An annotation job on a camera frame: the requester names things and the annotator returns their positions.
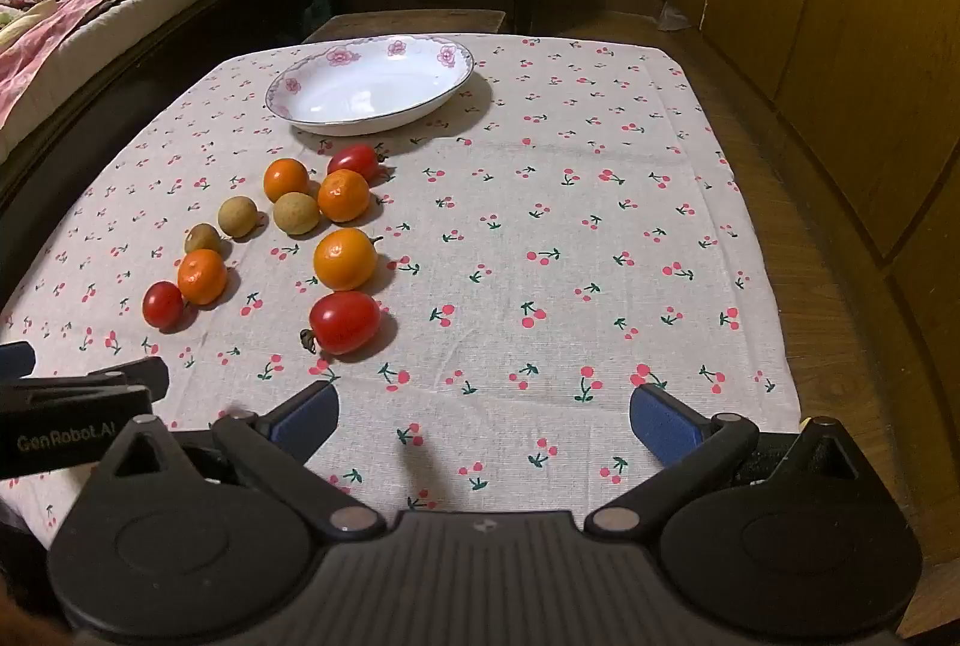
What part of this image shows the brown wooden bench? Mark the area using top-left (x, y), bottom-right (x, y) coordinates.
top-left (300, 10), bottom-right (507, 47)

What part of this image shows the small red cherry tomato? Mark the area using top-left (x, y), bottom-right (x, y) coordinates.
top-left (142, 280), bottom-right (185, 330)
top-left (327, 143), bottom-right (389, 182)

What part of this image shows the cherry print tablecloth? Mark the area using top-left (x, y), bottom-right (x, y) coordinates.
top-left (0, 32), bottom-right (800, 557)

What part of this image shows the brown wooden wardrobe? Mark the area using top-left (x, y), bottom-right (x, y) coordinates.
top-left (656, 0), bottom-right (960, 392)

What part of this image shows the beige mattress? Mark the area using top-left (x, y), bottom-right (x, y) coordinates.
top-left (0, 0), bottom-right (314, 163)

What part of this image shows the large red cherry tomato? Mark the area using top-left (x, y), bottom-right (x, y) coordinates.
top-left (300, 290), bottom-right (382, 356)

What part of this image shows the brown longan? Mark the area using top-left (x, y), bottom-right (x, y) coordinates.
top-left (272, 192), bottom-right (321, 237)
top-left (217, 196), bottom-right (265, 239)
top-left (184, 223), bottom-right (223, 257)

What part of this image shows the white floral rimmed plate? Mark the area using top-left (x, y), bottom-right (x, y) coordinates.
top-left (264, 35), bottom-right (476, 137)

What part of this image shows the yellow green floral quilt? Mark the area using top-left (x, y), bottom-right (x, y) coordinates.
top-left (0, 7), bottom-right (47, 50)

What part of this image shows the bed with pink bedding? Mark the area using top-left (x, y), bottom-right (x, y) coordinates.
top-left (0, 0), bottom-right (331, 287)

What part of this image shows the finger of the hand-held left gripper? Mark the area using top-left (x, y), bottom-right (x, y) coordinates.
top-left (0, 355), bottom-right (170, 403)
top-left (0, 342), bottom-right (37, 381)

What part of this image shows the pink floral blanket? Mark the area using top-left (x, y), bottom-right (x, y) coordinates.
top-left (0, 0), bottom-right (301, 129)

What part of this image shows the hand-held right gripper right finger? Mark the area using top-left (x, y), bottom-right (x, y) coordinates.
top-left (585, 383), bottom-right (875, 538)

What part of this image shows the small orange mandarin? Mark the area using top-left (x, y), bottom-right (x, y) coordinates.
top-left (263, 158), bottom-right (311, 203)
top-left (313, 227), bottom-right (383, 292)
top-left (317, 169), bottom-right (371, 223)
top-left (177, 249), bottom-right (228, 306)

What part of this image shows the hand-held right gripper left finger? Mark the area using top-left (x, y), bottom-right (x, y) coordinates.
top-left (94, 379), bottom-right (387, 540)

